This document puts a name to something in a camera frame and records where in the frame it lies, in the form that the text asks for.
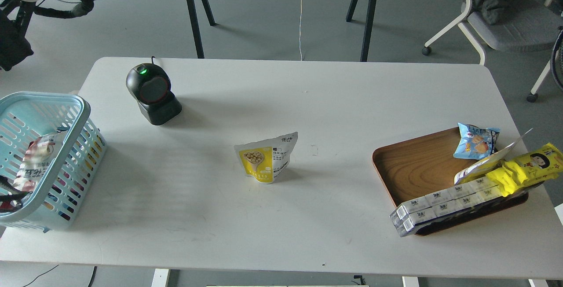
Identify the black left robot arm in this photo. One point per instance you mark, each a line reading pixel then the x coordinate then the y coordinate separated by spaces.
pixel 15 17

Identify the light blue plastic basket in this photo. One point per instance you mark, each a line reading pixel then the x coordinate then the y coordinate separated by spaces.
pixel 57 186

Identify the white office chair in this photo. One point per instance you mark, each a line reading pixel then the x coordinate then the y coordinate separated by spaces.
pixel 509 26

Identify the black barcode scanner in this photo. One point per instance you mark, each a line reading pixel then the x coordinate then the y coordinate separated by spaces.
pixel 150 85

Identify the yellow cartoon snack bag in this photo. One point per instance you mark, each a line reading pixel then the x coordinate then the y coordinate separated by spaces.
pixel 527 170

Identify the blue snack packet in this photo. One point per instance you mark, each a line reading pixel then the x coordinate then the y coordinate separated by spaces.
pixel 476 142

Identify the red white snack bag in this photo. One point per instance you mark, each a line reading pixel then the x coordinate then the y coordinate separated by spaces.
pixel 37 159

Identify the yellow white snack pouch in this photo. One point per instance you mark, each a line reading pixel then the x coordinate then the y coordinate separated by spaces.
pixel 264 160

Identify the long white box pack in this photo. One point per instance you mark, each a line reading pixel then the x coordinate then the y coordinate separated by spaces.
pixel 434 209

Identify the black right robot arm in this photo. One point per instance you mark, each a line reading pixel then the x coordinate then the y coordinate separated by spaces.
pixel 556 60

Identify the white yellow flat pouch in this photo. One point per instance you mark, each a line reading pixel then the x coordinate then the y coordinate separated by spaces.
pixel 487 164

